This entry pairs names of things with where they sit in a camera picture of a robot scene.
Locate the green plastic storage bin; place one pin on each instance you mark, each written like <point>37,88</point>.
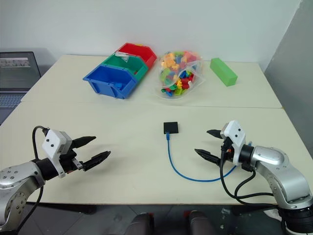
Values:
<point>122,64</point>

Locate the blue toy brick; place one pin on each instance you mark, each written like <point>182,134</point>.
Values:
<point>118,86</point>

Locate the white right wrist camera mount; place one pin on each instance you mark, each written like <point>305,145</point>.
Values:
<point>236,133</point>

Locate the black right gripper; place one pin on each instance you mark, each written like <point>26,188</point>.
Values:
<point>226,148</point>

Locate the green rectangular block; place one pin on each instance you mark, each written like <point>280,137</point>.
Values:
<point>223,71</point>

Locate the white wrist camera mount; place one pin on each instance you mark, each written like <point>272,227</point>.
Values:
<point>236,133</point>
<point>52,144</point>

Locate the grey laptop computer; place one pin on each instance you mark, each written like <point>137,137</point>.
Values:
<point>17,73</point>

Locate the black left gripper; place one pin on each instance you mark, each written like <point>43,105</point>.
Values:
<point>69,160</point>

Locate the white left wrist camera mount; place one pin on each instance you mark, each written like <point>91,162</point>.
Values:
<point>52,144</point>

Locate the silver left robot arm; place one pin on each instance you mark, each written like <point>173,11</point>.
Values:
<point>14,178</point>

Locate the blue plastic storage bin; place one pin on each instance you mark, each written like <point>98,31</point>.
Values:
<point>107,77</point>

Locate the black table frame bar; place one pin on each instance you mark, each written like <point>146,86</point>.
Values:
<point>73,208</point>

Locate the red plastic storage bin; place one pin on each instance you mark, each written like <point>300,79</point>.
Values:
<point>137,51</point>

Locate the clear bag of colourful bricks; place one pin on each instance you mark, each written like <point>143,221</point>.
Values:
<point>177,71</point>

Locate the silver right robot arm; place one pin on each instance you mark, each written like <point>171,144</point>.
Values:
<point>281,166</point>

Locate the dark rounded shape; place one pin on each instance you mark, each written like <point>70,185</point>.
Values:
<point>201,224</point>
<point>143,225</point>

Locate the small black square box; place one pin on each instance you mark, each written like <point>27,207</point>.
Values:
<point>171,127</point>

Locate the white paper label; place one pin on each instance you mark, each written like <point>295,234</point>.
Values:
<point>123,56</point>

